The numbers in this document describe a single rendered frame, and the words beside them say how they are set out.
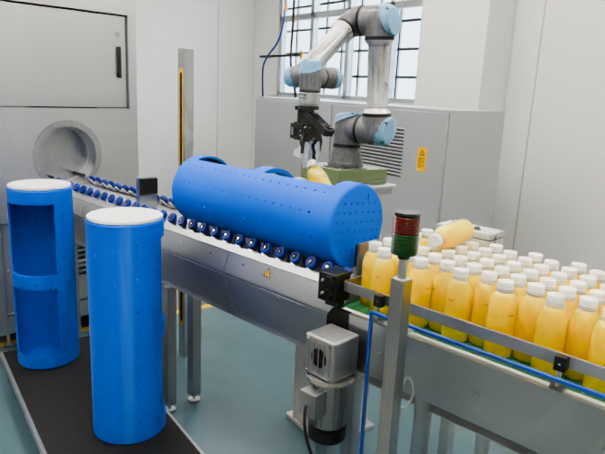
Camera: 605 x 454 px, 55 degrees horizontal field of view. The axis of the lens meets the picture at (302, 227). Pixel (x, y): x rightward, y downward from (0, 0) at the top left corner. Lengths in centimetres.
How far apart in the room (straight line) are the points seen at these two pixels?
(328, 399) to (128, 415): 98
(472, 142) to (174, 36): 445
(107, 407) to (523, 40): 374
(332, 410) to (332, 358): 17
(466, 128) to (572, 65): 118
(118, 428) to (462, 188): 233
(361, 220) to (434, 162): 165
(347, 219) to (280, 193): 26
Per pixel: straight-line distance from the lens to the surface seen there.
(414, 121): 366
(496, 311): 151
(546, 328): 147
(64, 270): 302
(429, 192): 358
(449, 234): 174
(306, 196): 193
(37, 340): 339
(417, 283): 162
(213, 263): 232
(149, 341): 234
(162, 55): 720
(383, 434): 158
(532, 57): 473
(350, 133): 243
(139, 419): 247
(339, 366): 166
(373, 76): 238
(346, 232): 190
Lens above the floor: 152
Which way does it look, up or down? 13 degrees down
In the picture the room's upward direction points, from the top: 3 degrees clockwise
